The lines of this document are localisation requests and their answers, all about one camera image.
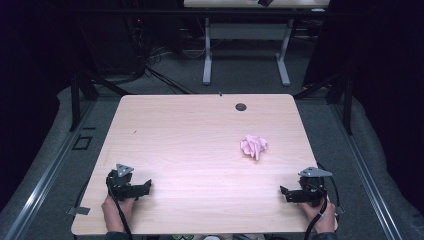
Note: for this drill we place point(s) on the pink sock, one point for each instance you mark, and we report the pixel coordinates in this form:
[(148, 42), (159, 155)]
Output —
[(253, 146)]

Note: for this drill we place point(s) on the white-legged desk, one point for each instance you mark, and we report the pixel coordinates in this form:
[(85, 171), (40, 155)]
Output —
[(246, 31)]

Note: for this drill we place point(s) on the black metal stand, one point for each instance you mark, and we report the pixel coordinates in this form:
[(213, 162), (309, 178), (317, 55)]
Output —
[(347, 103), (76, 100)]

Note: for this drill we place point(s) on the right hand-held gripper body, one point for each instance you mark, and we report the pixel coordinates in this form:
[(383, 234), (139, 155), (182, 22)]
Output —
[(311, 190)]

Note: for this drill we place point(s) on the dark curtain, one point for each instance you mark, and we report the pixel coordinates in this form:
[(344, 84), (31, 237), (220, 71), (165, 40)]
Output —
[(30, 83), (390, 93)]

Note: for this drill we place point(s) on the person's right hand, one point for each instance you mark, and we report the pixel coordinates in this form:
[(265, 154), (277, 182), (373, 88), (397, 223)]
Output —
[(323, 218)]

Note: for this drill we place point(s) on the black device on desk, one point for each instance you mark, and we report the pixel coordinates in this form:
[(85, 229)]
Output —
[(265, 2)]

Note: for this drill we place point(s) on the dark equipment rack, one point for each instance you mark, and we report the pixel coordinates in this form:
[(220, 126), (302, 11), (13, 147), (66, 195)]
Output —
[(135, 40)]

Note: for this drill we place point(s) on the black tape square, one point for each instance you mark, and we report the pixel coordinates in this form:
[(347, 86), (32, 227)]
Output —
[(75, 142)]

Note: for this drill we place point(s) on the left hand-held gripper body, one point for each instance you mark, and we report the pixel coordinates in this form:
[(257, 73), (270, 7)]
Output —
[(122, 186)]

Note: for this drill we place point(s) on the black horizontal frame bar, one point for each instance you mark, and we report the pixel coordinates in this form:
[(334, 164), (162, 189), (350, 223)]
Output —
[(133, 12)]

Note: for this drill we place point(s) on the green patterned clothing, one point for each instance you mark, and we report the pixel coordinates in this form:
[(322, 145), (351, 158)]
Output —
[(181, 237)]

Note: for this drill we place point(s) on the person's left hand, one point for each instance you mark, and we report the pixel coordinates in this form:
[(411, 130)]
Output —
[(115, 213)]

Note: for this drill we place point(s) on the aluminium floor rail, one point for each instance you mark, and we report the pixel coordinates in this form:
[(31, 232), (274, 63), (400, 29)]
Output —
[(46, 176), (366, 173)]

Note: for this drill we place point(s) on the black tape strip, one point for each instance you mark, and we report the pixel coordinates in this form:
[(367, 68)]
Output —
[(89, 128)]

